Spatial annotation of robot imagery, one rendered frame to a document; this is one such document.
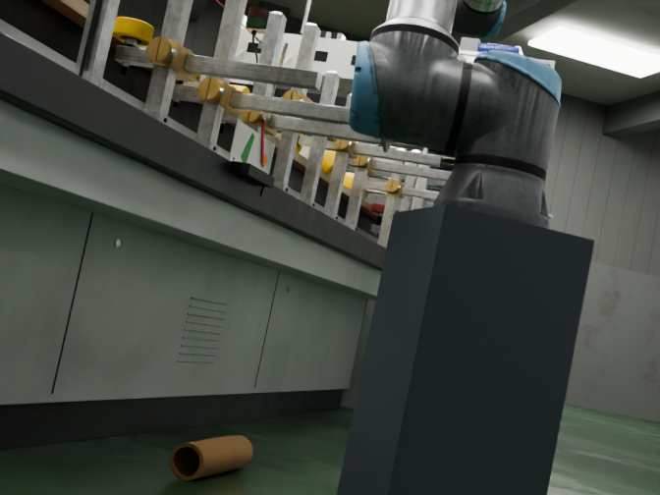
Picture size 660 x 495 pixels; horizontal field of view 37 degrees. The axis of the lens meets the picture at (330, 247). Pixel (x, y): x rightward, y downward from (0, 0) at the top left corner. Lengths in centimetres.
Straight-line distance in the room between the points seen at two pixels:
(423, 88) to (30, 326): 97
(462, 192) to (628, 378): 1019
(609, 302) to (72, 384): 962
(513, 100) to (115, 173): 74
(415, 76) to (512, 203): 25
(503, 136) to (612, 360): 1006
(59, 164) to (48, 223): 39
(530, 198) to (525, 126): 11
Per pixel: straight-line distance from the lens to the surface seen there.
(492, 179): 157
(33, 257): 207
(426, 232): 153
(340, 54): 524
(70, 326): 224
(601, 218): 1150
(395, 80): 158
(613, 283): 1155
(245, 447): 241
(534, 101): 161
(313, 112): 216
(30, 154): 165
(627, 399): 1173
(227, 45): 223
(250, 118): 241
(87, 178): 180
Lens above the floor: 40
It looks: 4 degrees up
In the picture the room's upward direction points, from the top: 12 degrees clockwise
